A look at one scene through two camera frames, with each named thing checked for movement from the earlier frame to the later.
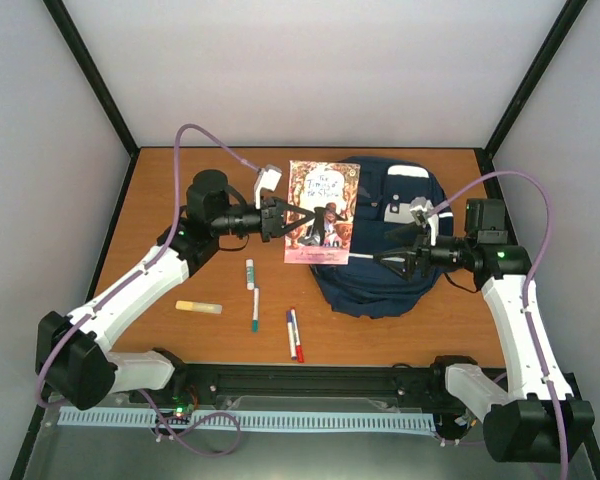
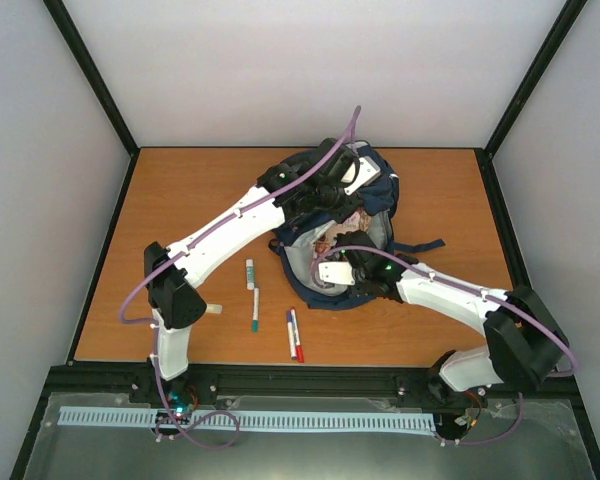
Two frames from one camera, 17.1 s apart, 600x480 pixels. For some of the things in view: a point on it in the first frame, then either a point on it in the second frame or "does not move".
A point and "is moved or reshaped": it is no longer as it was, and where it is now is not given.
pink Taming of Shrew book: x=329 y=190 is moved or reshaped
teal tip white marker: x=255 y=318 does not move
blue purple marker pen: x=291 y=335 does not move
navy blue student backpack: x=386 y=189 → x=295 y=248
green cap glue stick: x=250 y=274 does not move
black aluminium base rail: x=210 y=382 does not move
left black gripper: x=274 y=217 → x=343 y=213
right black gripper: x=422 y=245 → x=353 y=293
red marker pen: x=298 y=347 does not move
